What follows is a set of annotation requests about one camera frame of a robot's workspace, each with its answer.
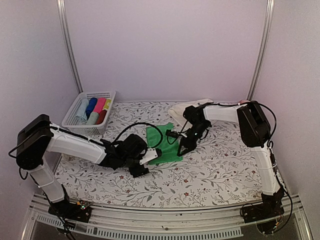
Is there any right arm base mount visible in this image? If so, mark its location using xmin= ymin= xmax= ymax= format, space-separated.
xmin=239 ymin=201 xmax=285 ymax=235

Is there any right aluminium frame post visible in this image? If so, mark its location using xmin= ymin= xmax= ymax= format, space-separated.
xmin=246 ymin=0 xmax=275 ymax=100

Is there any white plastic basket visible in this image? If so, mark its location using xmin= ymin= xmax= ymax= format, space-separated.
xmin=61 ymin=91 xmax=117 ymax=135

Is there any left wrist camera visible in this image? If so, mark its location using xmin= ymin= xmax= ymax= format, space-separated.
xmin=139 ymin=148 xmax=162 ymax=165

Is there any floral tablecloth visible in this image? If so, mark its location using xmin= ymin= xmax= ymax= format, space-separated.
xmin=53 ymin=100 xmax=286 ymax=209

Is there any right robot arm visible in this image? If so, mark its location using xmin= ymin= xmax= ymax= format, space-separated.
xmin=177 ymin=101 xmax=285 ymax=198

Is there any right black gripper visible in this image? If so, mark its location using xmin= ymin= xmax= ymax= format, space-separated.
xmin=178 ymin=121 xmax=210 ymax=157

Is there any front aluminium rail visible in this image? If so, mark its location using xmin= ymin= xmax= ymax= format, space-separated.
xmin=21 ymin=194 xmax=315 ymax=240

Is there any aluminium frame post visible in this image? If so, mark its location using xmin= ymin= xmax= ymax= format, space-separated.
xmin=246 ymin=0 xmax=275 ymax=100
xmin=56 ymin=0 xmax=84 ymax=94

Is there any pink rolled towel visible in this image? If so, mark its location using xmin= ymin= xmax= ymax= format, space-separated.
xmin=93 ymin=97 xmax=107 ymax=114

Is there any yellow-green dotted rolled towel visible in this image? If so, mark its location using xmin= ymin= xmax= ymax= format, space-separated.
xmin=102 ymin=98 xmax=112 ymax=111

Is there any left aluminium frame post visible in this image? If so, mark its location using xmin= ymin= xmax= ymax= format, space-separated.
xmin=56 ymin=0 xmax=84 ymax=94

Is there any cream white towel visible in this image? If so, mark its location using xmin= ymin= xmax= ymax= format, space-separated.
xmin=167 ymin=98 xmax=213 ymax=127

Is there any dark blue rolled towel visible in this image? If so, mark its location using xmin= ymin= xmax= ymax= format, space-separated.
xmin=85 ymin=97 xmax=98 ymax=118

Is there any sage green rolled towel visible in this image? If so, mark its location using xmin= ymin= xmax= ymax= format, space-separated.
xmin=86 ymin=111 xmax=100 ymax=125

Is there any patterned small bowl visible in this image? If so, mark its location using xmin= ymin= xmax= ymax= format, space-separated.
xmin=238 ymin=99 xmax=250 ymax=104

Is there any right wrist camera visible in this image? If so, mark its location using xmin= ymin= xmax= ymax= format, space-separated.
xmin=165 ymin=129 xmax=187 ymax=138

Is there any maroon rolled towel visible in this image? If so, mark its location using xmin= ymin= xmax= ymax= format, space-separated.
xmin=95 ymin=109 xmax=107 ymax=125

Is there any light blue rolled towel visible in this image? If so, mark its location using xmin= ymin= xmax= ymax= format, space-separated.
xmin=75 ymin=98 xmax=89 ymax=123

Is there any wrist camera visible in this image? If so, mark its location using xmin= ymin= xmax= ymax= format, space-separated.
xmin=139 ymin=148 xmax=162 ymax=165
xmin=165 ymin=129 xmax=187 ymax=138

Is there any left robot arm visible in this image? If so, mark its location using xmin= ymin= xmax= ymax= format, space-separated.
xmin=15 ymin=114 xmax=158 ymax=217

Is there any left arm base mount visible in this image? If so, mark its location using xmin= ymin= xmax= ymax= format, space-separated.
xmin=48 ymin=200 xmax=92 ymax=223

